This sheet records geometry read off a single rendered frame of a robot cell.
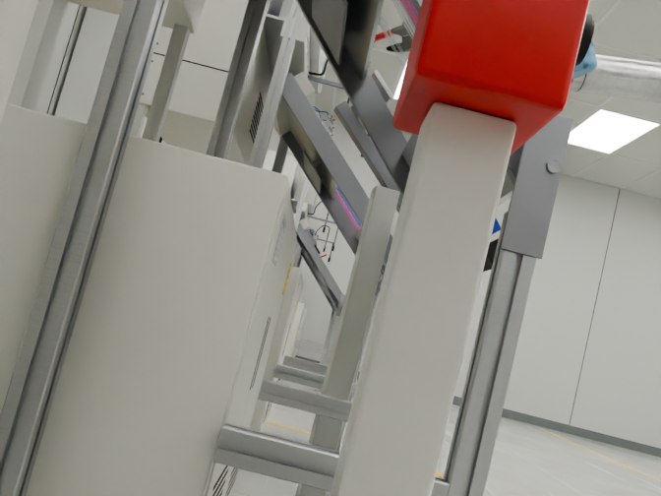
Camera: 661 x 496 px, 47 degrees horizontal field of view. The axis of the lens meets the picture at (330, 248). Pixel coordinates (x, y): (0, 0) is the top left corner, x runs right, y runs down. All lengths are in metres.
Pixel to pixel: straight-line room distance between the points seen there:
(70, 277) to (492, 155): 0.54
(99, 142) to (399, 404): 0.55
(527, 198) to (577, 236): 8.71
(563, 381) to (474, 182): 8.99
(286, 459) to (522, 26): 0.55
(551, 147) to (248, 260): 0.38
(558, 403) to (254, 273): 8.68
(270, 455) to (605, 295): 8.89
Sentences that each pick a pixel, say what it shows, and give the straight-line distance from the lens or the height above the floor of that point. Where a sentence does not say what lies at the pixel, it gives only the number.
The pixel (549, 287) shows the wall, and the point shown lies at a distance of 9.45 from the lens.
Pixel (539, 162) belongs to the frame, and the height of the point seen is 0.70.
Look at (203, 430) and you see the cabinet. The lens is 0.92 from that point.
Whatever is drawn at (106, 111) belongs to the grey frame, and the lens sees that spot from 0.94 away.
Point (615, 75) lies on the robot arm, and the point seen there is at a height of 1.05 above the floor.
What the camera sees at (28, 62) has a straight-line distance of 1.03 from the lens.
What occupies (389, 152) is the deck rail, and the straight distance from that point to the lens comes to 1.63.
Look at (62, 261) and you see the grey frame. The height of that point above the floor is 0.45.
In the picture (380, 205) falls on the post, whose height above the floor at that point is 0.77.
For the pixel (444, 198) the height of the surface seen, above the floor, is 0.56.
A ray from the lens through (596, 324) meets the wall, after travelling 9.62.
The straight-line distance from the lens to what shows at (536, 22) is 0.52.
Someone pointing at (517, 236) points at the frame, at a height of 0.61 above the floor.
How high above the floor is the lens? 0.45
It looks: 6 degrees up
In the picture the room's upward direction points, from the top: 14 degrees clockwise
